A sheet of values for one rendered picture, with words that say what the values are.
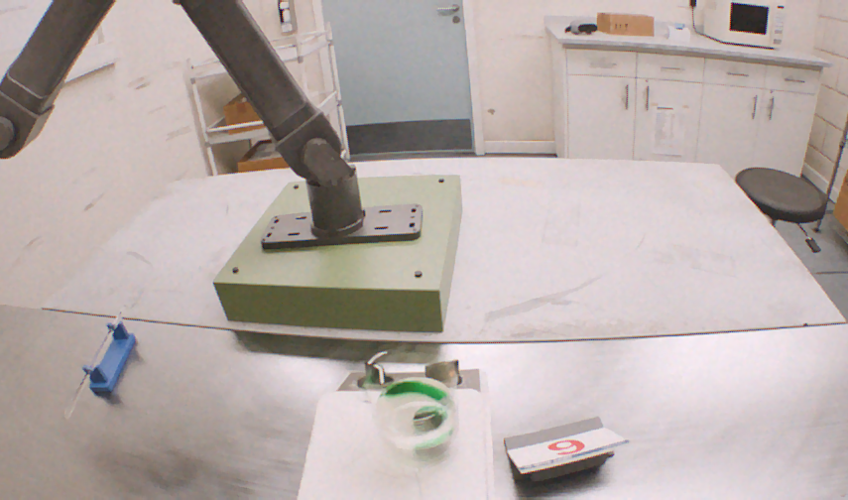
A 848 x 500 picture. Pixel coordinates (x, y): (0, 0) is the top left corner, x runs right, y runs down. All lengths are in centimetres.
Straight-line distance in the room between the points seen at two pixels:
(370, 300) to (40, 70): 43
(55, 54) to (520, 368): 56
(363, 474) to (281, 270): 31
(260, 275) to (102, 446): 28
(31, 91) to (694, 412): 71
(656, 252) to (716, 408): 27
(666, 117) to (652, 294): 225
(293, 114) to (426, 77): 271
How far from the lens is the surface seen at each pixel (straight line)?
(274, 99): 53
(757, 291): 66
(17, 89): 55
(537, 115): 327
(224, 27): 51
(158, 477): 50
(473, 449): 32
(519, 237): 68
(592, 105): 268
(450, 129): 330
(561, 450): 40
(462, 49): 315
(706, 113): 289
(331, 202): 57
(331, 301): 54
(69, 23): 53
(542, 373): 49
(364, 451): 33
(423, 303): 51
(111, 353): 66
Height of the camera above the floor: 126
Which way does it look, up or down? 32 degrees down
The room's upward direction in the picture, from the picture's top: 7 degrees counter-clockwise
